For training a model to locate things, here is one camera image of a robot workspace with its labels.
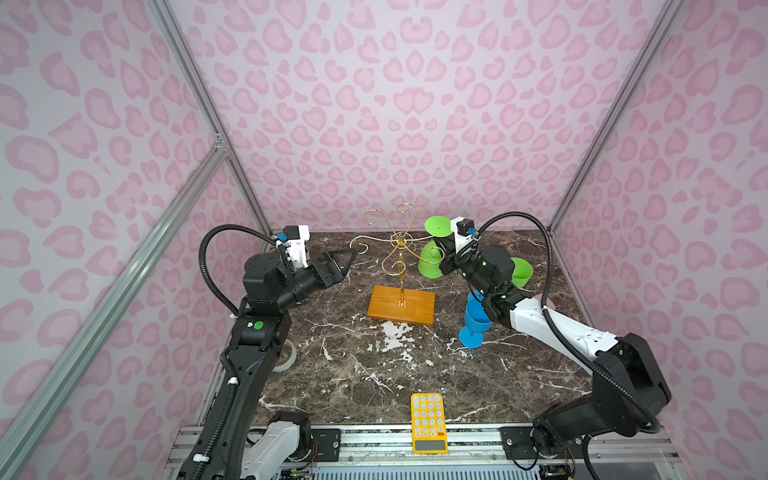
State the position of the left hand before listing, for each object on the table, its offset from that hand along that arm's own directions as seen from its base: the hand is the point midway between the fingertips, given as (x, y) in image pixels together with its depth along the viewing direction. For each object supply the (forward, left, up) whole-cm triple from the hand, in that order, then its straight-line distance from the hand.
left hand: (349, 251), depth 65 cm
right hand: (+11, -21, -6) cm, 25 cm away
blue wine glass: (-7, -31, -21) cm, 38 cm away
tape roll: (-9, +20, -36) cm, 43 cm away
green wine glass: (+8, -19, -15) cm, 26 cm away
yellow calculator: (-27, -17, -35) cm, 47 cm away
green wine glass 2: (+10, -47, -23) cm, 53 cm away
